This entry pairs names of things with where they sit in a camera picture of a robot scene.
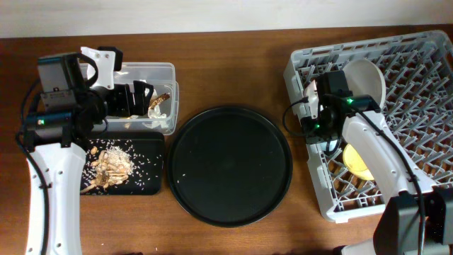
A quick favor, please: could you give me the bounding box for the clear plastic bin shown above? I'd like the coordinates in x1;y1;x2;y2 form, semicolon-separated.
107;62;179;135

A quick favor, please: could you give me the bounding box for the white tissue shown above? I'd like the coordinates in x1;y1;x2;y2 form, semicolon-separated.
143;89;171;129

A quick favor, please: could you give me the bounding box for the grey dishwasher rack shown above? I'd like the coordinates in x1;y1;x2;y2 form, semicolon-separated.
283;30;452;223

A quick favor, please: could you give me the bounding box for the yellow bowl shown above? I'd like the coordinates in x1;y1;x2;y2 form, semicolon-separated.
343;144;374;181

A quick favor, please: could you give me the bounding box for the gold snack wrapper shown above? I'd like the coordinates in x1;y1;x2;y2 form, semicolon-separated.
149;93;171;109

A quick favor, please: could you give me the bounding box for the round black tray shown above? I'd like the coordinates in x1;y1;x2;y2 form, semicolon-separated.
166;106;293;227

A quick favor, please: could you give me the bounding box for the grey round plate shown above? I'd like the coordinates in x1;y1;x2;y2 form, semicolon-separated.
343;59;386;109

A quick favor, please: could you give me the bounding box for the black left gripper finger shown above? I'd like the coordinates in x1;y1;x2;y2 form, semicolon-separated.
133;81;154;106
132;92;151;115

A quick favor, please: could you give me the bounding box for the blue plastic cup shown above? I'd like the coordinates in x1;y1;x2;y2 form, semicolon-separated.
320;140;341;154

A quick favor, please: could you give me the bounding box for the black rectangular tray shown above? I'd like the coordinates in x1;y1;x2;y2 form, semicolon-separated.
80;132;165;196

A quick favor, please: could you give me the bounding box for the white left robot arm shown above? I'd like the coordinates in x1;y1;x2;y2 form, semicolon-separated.
15;47;154;254

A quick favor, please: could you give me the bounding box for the pile of food scraps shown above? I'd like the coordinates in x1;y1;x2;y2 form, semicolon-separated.
80;146;135;194

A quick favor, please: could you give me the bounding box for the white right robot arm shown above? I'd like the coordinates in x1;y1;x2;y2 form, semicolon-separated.
302;71;452;255

